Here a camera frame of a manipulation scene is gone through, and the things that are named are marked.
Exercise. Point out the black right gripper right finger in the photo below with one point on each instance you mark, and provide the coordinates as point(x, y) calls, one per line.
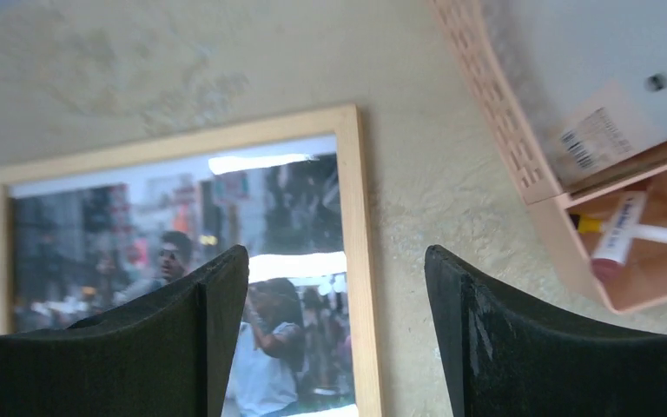
point(507, 353)

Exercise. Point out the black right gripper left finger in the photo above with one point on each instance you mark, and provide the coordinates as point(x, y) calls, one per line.
point(166, 353)

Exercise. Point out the clear glass pane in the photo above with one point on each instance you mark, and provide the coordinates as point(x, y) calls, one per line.
point(287, 213)

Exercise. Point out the light wooden picture frame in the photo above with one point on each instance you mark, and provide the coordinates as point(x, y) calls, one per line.
point(82, 234)

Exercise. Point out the white red marker in organizer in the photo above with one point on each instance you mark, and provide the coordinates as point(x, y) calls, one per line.
point(610, 255)

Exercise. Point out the white yellow pen in organizer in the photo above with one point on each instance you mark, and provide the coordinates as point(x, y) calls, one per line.
point(585, 225)

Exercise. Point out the orange plastic file organizer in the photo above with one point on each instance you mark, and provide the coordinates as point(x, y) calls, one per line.
point(642, 281)

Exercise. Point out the white board in organizer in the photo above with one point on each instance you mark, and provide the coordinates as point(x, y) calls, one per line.
point(591, 77)

